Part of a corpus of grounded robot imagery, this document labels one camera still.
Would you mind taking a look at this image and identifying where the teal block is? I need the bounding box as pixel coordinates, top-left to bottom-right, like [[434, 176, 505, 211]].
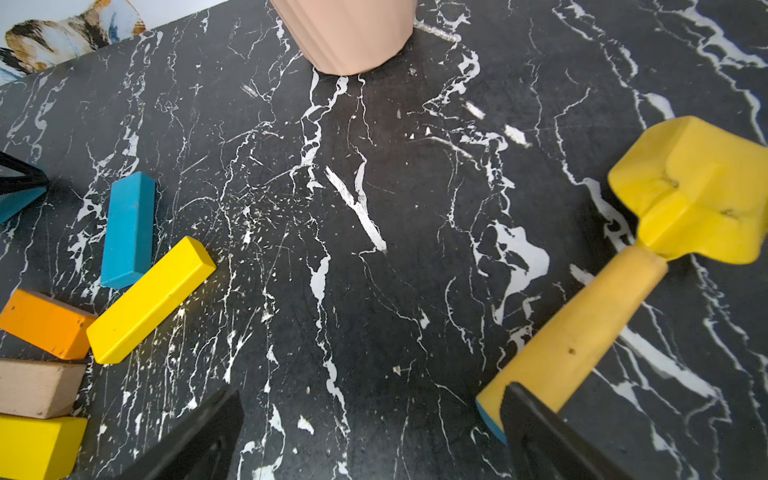
[[0, 187, 47, 223], [100, 172, 156, 290]]

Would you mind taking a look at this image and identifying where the yellow toy shovel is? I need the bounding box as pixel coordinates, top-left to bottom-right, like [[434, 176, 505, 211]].
[[476, 116, 767, 443]]

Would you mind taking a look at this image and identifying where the natural wood block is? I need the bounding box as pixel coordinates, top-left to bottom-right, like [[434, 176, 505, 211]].
[[0, 359, 86, 419]]

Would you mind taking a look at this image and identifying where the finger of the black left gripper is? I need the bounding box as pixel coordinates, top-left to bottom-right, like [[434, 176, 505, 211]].
[[0, 152, 49, 195]]

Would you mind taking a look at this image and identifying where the orange block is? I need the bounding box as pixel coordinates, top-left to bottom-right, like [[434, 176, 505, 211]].
[[1, 289, 96, 360]]

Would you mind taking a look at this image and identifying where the pink ribbed plant pot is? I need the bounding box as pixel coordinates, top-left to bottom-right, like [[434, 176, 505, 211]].
[[271, 0, 417, 76]]

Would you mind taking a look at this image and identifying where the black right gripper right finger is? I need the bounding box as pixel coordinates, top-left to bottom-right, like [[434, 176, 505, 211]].
[[500, 382, 630, 479]]

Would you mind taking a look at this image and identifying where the yellow block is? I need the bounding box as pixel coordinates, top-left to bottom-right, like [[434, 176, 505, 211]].
[[87, 236, 216, 365], [1, 415, 88, 480]]

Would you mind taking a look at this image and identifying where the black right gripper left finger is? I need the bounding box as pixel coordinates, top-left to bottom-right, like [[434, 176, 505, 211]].
[[118, 387, 244, 479]]

